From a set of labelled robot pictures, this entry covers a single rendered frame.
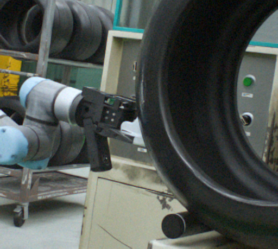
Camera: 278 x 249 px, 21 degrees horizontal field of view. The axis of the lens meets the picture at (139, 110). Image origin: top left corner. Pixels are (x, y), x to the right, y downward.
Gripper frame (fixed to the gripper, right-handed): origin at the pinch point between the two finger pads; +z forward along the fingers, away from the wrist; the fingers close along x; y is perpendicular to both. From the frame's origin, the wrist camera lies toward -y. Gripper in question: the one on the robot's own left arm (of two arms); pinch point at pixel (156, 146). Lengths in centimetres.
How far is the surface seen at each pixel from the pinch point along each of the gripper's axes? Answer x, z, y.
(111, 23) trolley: 343, -273, 15
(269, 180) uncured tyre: 15.5, 18.3, -1.6
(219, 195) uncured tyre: -12.4, 21.6, -1.7
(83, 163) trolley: 345, -268, -98
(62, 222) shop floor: 295, -238, -132
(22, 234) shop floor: 240, -226, -131
